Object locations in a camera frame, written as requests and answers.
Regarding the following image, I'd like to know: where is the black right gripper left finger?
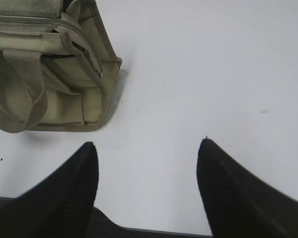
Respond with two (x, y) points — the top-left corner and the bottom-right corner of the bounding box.
(0, 142), (98, 238)

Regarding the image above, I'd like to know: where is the yellow canvas bag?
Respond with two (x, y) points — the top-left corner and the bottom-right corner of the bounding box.
(0, 0), (122, 133)

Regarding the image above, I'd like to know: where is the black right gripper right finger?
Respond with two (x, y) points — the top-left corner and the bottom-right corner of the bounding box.
(196, 138), (298, 238)

